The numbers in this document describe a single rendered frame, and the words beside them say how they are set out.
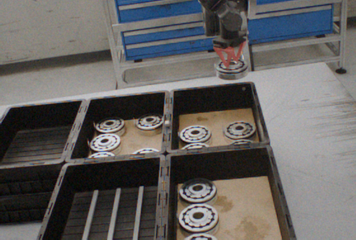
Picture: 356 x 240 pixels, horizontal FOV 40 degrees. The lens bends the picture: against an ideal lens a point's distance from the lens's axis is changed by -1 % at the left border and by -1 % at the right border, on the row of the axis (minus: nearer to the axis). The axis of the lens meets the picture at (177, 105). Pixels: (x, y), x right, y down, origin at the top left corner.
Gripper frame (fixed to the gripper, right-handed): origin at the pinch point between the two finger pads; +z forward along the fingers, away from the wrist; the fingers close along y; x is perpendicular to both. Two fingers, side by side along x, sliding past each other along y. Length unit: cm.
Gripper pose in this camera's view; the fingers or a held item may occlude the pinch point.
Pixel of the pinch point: (231, 61)
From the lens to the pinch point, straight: 162.6
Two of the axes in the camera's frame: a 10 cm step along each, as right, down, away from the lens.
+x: -7.5, -2.5, 6.1
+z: 1.1, 8.7, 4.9
